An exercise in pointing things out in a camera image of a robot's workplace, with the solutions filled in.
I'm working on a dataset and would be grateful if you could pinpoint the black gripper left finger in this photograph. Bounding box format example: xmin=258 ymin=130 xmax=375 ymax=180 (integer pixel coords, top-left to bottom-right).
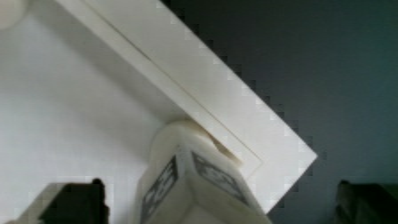
xmin=39 ymin=178 xmax=110 ymax=224

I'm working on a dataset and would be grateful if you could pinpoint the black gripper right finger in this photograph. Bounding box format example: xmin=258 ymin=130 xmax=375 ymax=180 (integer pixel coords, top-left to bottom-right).
xmin=332 ymin=180 xmax=398 ymax=224

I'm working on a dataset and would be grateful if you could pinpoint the white table leg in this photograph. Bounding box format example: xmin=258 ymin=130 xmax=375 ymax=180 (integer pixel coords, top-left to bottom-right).
xmin=133 ymin=120 xmax=272 ymax=224

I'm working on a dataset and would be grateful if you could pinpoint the white square table top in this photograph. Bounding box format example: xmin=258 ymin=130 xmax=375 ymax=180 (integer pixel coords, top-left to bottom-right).
xmin=0 ymin=0 xmax=316 ymax=224

